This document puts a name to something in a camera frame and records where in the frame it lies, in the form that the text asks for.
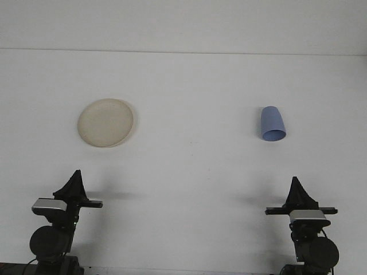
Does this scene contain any black cable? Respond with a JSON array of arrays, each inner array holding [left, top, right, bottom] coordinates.
[[24, 258, 40, 275]]

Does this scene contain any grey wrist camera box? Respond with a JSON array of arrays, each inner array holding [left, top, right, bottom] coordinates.
[[288, 210, 330, 227], [31, 197, 68, 215]]

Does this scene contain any pale round plate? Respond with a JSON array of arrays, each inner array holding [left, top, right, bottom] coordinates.
[[77, 98, 138, 149]]

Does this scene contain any pale blue cup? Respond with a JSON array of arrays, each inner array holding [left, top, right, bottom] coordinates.
[[260, 105, 287, 142]]

